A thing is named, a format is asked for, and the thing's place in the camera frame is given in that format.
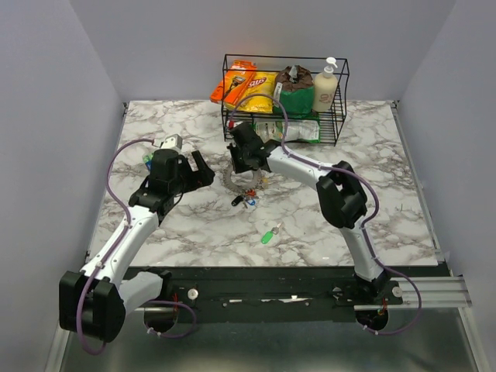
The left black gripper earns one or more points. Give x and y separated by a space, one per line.
201 177

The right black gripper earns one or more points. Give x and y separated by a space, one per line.
237 168

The metal toothed key ring disc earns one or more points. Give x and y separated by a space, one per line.
238 183

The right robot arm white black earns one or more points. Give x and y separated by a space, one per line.
342 199

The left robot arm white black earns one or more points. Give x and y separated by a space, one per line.
94 302

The green blue sponge pack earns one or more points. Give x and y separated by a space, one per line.
147 160

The green white snack bag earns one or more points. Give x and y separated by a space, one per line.
298 131

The yellow chips bag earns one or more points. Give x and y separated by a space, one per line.
256 97

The brown green coffee bag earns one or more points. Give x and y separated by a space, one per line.
294 89

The orange razor box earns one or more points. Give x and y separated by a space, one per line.
235 81

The key with green tag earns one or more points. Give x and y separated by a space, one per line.
267 237

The cream lotion pump bottle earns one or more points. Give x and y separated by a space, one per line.
325 84

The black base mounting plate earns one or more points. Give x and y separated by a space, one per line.
275 294

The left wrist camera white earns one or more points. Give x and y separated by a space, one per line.
173 142

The black wire shelf rack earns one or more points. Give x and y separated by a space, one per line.
331 122

